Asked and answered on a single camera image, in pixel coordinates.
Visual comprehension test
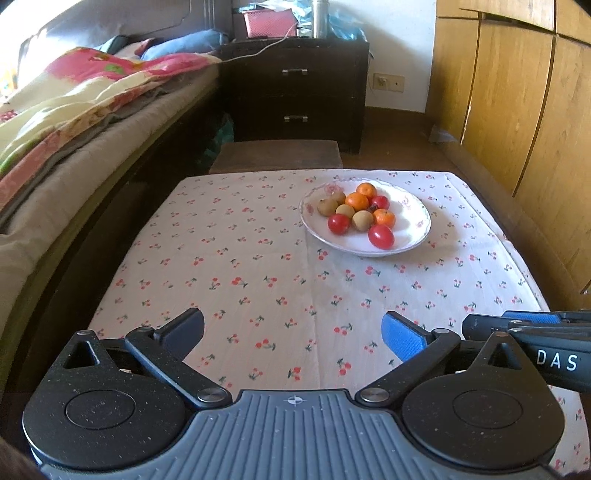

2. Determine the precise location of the orange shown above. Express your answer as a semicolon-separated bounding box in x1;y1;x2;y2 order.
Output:
345;192;370;212
356;182;378;200
373;209;396;229

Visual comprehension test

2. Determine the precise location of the blue pillow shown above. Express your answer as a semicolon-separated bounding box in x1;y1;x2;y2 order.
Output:
140;29;229;61

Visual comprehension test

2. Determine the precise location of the wall power socket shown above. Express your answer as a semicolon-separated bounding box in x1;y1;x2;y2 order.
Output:
373;73;406;93

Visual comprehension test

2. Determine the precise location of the red tomato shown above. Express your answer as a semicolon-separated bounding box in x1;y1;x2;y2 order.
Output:
368;224;394;250
327;213;351;236
370;195;390;210

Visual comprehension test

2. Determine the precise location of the white floral plate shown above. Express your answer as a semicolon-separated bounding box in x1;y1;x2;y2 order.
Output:
300;177;431;257

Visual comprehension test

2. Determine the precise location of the red box on nightstand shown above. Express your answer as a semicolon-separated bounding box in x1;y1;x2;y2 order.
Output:
243;10;297;38

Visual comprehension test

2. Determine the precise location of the dark brown longan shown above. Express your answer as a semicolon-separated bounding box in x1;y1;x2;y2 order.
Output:
329;192;346;208

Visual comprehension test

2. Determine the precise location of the metal bottle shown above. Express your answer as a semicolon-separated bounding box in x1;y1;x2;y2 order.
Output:
311;0;329;39

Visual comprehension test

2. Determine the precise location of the bed with mattress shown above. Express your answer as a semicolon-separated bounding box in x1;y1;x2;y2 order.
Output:
1;1;232;362

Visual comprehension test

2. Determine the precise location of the floral colourful blanket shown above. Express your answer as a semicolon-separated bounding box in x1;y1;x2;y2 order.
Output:
1;47;218;208

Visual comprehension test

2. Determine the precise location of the white cable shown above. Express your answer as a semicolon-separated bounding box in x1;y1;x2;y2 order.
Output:
221;20;299;62

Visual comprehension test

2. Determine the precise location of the dark wooden nightstand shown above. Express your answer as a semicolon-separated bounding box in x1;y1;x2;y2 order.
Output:
218;37;370;153

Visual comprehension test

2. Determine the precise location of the wooden wardrobe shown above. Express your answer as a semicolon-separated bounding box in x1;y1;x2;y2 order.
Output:
427;1;590;302

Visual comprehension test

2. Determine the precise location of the cherry print tablecloth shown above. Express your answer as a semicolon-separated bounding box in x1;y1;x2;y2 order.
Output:
87;168;585;474

